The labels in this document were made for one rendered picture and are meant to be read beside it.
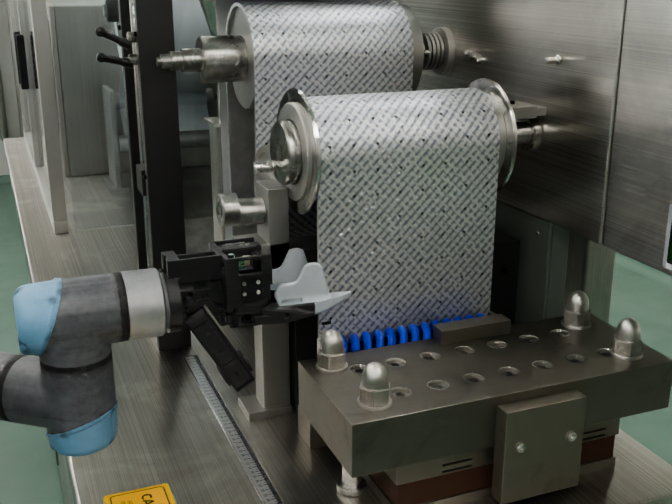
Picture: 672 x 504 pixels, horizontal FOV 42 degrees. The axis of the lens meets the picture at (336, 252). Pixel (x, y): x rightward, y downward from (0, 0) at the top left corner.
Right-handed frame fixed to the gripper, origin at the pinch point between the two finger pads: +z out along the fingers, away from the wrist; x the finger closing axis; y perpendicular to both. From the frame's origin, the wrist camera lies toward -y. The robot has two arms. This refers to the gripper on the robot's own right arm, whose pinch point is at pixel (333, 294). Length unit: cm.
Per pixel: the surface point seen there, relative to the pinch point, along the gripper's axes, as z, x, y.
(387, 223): 6.8, -0.2, 8.1
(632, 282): 246, 227, -108
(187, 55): -9.6, 29.6, 25.6
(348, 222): 1.8, -0.2, 8.8
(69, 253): -23, 88, -19
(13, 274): -33, 351, -108
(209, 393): -11.7, 16.8, -18.7
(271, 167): -5.3, 6.5, 14.5
